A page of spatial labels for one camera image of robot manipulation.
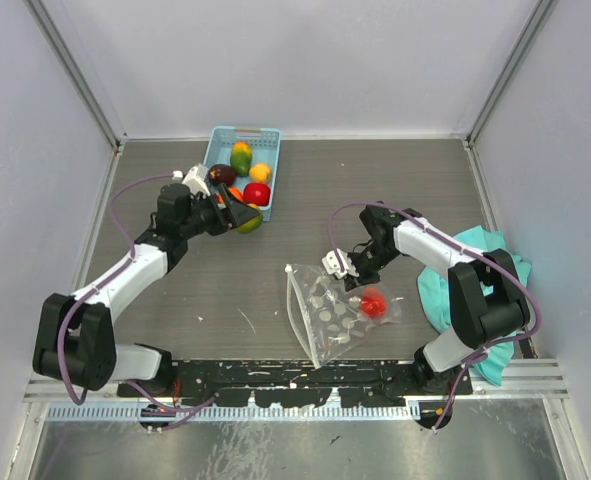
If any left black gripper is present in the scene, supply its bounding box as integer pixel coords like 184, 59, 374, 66
179, 183, 255, 239

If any yellow green fake mango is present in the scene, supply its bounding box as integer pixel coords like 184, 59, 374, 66
236, 203, 263, 234

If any orange fake fruit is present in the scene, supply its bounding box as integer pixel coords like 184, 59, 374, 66
228, 187, 244, 202

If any red fake apple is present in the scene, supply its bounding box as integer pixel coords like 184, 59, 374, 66
243, 182, 271, 207

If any yellow fake peach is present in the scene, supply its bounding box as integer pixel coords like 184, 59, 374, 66
249, 163, 273, 185

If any small red fake fruit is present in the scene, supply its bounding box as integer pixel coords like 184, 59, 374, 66
360, 288, 388, 319

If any dark purple fake fruit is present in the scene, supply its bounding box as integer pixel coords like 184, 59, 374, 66
208, 164, 237, 187

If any green orange fake mango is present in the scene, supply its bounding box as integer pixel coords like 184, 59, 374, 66
229, 141, 253, 177

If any clear zip top bag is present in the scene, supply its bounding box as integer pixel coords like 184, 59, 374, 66
285, 264, 403, 369

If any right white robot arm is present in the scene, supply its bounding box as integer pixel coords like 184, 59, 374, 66
340, 202, 530, 394

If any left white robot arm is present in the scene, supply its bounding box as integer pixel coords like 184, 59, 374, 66
32, 183, 262, 396

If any teal cloth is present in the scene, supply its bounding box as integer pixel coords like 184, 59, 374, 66
416, 225, 533, 386

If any light blue plastic basket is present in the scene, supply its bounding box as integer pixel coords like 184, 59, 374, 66
203, 126, 281, 222

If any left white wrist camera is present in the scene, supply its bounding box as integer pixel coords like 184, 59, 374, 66
172, 164, 211, 197

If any grey slotted cable duct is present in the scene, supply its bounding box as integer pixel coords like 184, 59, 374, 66
45, 401, 421, 423

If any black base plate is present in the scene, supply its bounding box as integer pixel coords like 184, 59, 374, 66
140, 360, 473, 408

